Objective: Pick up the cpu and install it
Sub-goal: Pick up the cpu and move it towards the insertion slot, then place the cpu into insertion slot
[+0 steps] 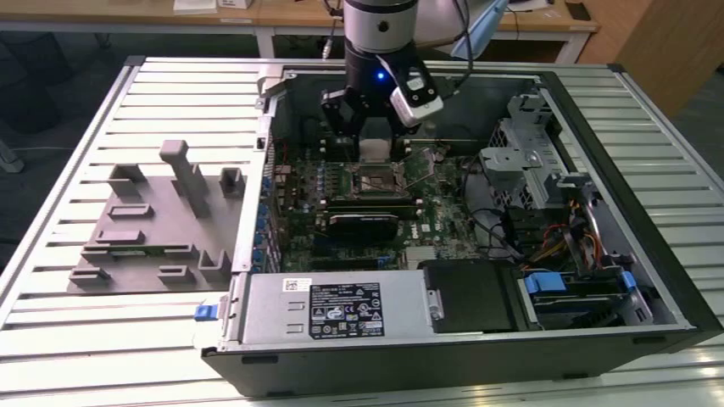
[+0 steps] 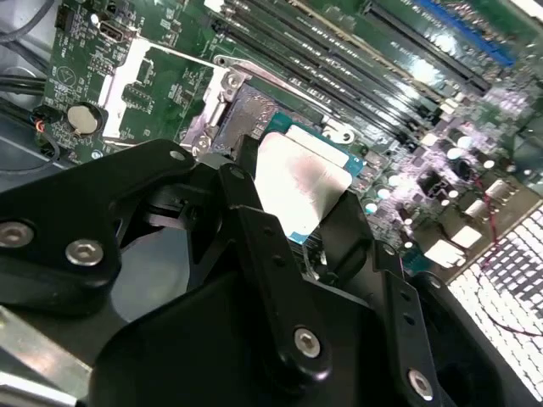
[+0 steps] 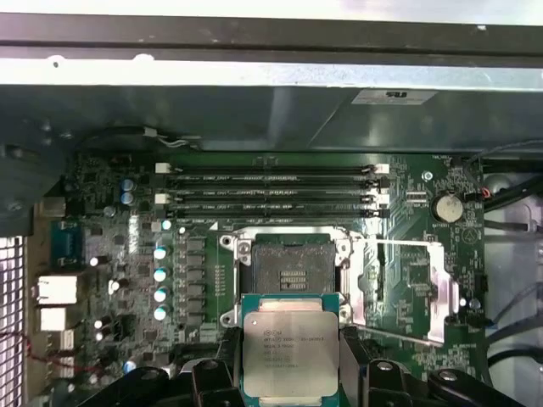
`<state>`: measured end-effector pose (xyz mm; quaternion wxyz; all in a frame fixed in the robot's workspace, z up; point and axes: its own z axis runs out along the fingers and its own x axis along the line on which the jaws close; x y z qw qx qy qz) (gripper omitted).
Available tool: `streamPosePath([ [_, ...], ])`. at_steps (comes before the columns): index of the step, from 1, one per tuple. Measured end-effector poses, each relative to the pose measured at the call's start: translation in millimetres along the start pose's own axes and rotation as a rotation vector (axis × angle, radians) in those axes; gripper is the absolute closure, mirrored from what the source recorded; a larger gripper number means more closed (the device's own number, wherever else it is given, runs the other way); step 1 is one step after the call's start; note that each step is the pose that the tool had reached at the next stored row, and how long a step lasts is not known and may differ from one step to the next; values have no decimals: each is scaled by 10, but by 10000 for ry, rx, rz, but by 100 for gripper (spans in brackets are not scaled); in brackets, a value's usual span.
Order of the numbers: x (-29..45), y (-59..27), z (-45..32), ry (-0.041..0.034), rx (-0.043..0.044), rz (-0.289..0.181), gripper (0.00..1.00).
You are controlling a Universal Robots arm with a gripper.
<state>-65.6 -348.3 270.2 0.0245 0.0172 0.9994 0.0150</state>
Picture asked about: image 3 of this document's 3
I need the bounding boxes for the black RAM slot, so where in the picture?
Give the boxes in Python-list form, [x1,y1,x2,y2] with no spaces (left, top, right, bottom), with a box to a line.
[165,176,390,191]
[165,204,390,220]
[154,190,390,205]
[154,163,390,176]

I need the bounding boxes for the small white sticker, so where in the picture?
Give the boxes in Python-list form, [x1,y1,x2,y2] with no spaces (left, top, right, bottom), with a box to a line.
[351,88,438,106]

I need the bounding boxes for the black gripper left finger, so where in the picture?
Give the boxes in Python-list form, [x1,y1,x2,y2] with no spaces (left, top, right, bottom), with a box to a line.
[80,326,244,407]

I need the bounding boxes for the thin wire white connector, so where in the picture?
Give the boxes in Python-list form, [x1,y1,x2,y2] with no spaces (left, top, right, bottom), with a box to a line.
[91,125,203,149]

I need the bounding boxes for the metal socket cover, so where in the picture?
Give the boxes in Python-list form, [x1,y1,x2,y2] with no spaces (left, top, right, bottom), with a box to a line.
[345,237,459,345]

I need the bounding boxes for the grey metal drive cage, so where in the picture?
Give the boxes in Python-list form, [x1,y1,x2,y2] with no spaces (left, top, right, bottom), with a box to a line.
[483,169,543,407]

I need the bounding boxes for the silver coin battery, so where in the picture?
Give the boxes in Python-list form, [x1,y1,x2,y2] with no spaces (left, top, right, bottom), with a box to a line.
[430,192,463,224]

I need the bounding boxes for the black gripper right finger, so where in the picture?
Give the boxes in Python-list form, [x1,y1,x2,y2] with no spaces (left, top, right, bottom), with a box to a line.
[339,326,517,407]

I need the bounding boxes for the blue port connector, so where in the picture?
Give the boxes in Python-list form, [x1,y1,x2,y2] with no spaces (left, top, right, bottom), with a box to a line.
[49,220,87,269]

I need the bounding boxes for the black cable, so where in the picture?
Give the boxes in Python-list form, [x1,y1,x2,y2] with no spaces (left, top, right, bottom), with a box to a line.
[483,173,543,213]

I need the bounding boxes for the silver port block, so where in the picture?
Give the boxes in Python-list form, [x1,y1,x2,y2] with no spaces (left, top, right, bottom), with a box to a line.
[40,305,69,332]
[36,274,81,305]

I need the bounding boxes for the silver CPU green substrate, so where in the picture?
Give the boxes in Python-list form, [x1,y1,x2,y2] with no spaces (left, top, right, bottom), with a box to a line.
[238,292,343,403]

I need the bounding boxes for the green motherboard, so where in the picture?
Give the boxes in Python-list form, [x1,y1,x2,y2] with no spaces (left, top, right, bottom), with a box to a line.
[33,150,487,407]

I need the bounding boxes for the CPU socket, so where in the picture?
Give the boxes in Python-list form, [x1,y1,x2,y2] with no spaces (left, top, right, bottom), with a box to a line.
[219,231,355,336]

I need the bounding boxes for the black open PC case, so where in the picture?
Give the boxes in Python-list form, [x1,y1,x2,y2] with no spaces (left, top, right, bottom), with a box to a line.
[0,10,543,407]

